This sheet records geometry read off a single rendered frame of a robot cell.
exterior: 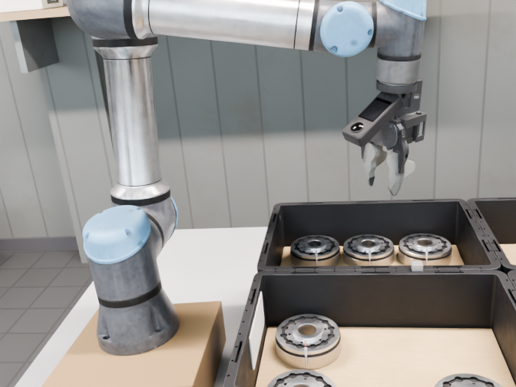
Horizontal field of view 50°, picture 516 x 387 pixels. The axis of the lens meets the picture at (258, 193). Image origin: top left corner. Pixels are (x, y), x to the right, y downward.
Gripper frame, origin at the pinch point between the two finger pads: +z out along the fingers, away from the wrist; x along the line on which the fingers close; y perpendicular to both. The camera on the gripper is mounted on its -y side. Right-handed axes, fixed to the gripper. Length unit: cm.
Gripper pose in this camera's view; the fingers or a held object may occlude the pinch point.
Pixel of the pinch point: (380, 185)
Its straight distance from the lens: 108.9
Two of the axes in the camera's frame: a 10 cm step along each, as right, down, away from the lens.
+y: 8.0, -2.8, 5.4
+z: 0.2, 9.0, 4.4
